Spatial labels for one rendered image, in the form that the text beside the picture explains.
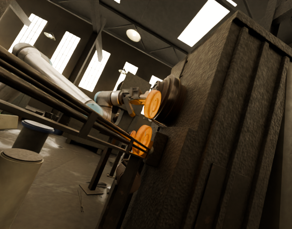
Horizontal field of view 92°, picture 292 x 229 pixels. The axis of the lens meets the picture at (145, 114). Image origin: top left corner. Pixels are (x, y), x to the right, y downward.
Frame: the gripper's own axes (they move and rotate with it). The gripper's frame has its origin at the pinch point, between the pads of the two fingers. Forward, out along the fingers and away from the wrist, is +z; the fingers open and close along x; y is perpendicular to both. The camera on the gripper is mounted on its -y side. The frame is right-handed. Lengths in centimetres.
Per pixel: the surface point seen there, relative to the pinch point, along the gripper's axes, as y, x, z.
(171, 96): 17.0, 31.4, 5.0
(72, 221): -79, 28, -58
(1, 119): -23, -41, -38
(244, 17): 68, 18, 53
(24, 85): -22, -59, 0
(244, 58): 42, 28, 54
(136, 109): 89, 277, -127
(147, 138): -20.5, 2.8, -2.3
